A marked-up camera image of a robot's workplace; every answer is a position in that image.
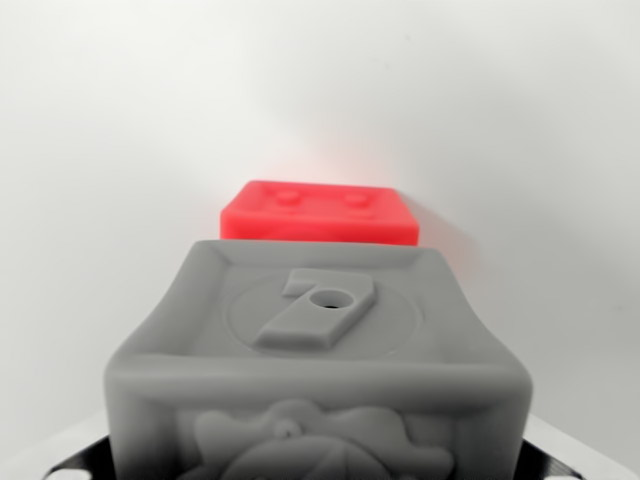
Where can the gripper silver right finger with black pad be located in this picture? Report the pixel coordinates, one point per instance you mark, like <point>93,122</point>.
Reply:
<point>545,460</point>

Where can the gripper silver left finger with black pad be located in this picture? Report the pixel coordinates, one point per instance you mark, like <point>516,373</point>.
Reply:
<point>80,457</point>

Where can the grey embossed number cube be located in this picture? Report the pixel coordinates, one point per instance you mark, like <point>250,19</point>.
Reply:
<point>320,370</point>

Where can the red embossed cube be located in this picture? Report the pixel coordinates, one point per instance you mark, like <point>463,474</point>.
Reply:
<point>320,217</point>

